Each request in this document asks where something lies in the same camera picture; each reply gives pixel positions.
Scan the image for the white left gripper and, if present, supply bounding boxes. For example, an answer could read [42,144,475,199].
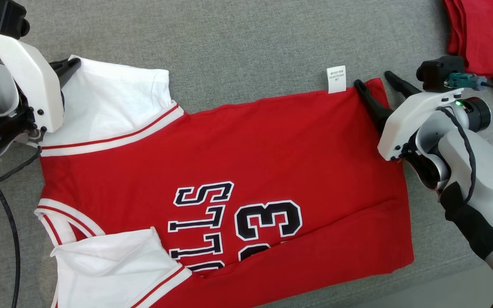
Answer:
[0,28,82,133]

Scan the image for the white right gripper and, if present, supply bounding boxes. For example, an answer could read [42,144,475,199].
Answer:
[353,71,465,162]

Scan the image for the red shorts with white stripe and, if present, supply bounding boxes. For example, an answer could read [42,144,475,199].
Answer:
[443,0,493,98]

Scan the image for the red and white basketball jersey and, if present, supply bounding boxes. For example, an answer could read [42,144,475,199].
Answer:
[35,55,415,308]

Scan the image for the short black right arm cable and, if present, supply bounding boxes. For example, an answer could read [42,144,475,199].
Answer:
[437,106,477,205]

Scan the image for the short black arm cable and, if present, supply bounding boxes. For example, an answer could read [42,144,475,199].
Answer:
[437,106,477,205]
[0,145,42,185]

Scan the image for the short black left arm cable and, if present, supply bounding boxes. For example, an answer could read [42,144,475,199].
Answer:
[0,145,42,185]

